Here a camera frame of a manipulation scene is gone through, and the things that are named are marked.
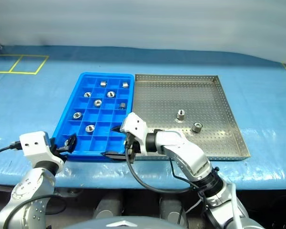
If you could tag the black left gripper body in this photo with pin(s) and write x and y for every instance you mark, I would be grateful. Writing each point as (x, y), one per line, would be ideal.
(58, 151)

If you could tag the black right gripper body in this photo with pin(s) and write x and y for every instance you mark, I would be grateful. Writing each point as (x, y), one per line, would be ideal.
(132, 148)

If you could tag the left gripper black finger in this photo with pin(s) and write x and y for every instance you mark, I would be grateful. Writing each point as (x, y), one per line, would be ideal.
(72, 143)

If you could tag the metal roller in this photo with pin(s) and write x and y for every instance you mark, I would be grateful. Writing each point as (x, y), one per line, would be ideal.
(77, 115)
(103, 83)
(125, 84)
(197, 127)
(66, 143)
(110, 94)
(87, 94)
(122, 105)
(89, 128)
(180, 115)
(97, 102)

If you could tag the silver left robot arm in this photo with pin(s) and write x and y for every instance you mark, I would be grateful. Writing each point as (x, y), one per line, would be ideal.
(33, 183)

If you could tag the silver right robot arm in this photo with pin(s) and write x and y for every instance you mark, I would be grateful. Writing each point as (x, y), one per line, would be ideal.
(186, 152)

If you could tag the blue compartment plastic tray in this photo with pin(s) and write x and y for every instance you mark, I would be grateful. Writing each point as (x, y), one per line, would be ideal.
(102, 114)

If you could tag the perforated steel tray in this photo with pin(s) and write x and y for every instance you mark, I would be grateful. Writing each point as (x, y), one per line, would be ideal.
(181, 95)

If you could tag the grey rounded cylinder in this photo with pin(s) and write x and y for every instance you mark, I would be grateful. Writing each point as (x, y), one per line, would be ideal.
(107, 207)
(172, 212)

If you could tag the blue plastic table cover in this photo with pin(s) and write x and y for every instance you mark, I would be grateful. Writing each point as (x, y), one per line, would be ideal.
(26, 107)

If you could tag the grey dome with chevron emblem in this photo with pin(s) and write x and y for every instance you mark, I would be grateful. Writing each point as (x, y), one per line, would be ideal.
(124, 224)

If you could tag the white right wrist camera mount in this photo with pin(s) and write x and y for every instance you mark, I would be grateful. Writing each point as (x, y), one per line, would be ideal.
(133, 126)

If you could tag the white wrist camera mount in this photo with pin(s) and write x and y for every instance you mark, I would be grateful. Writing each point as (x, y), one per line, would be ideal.
(133, 126)
(34, 145)

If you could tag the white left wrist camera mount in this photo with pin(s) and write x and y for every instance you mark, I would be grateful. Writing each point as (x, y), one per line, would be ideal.
(34, 145)

